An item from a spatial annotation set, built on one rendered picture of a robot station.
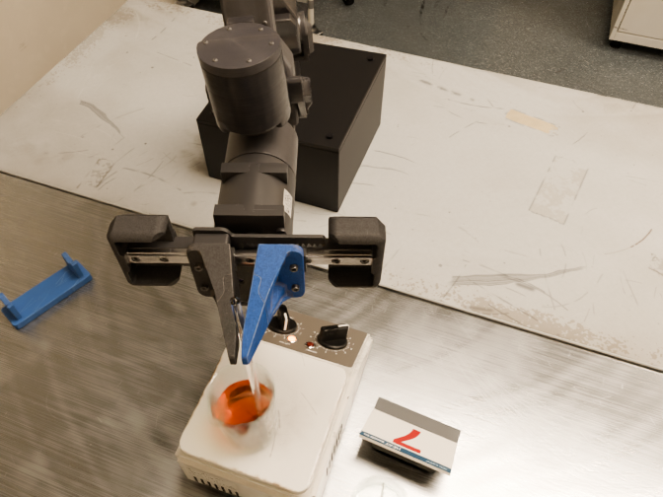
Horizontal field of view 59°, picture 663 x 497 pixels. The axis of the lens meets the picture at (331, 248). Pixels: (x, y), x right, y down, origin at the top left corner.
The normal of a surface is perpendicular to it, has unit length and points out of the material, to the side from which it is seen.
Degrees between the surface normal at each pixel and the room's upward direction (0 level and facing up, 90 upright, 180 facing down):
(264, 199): 18
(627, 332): 0
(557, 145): 0
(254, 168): 2
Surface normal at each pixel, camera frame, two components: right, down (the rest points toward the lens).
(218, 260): 0.00, -0.30
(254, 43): -0.07, -0.61
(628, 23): -0.34, 0.74
